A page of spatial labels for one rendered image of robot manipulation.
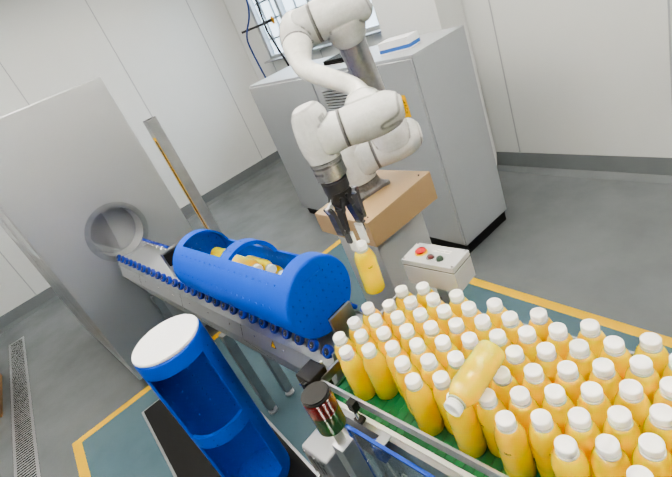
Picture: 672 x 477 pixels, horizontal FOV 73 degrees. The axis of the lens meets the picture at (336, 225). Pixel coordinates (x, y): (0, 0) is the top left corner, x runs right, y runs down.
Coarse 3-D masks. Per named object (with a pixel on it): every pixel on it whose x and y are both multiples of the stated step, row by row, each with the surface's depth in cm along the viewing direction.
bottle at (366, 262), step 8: (368, 248) 136; (360, 256) 135; (368, 256) 135; (360, 264) 136; (368, 264) 135; (376, 264) 137; (360, 272) 138; (368, 272) 137; (376, 272) 138; (368, 280) 138; (376, 280) 139; (368, 288) 140; (376, 288) 140
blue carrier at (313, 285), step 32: (192, 256) 191; (224, 256) 174; (256, 256) 203; (288, 256) 182; (320, 256) 149; (192, 288) 205; (224, 288) 171; (256, 288) 154; (288, 288) 142; (320, 288) 150; (288, 320) 143; (320, 320) 151
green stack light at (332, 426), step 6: (336, 414) 92; (342, 414) 94; (312, 420) 93; (324, 420) 91; (330, 420) 92; (336, 420) 92; (342, 420) 94; (318, 426) 93; (324, 426) 92; (330, 426) 92; (336, 426) 93; (342, 426) 94; (324, 432) 93; (330, 432) 93; (336, 432) 93
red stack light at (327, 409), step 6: (330, 390) 92; (330, 396) 91; (324, 402) 90; (330, 402) 91; (336, 402) 93; (306, 408) 91; (312, 408) 90; (318, 408) 90; (324, 408) 90; (330, 408) 91; (336, 408) 93; (312, 414) 91; (318, 414) 90; (324, 414) 91; (330, 414) 91; (318, 420) 91
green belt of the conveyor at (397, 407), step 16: (336, 384) 142; (368, 400) 131; (384, 400) 129; (400, 400) 127; (368, 416) 127; (400, 416) 123; (400, 432) 119; (448, 432) 114; (432, 448) 112; (464, 464) 105; (496, 464) 103
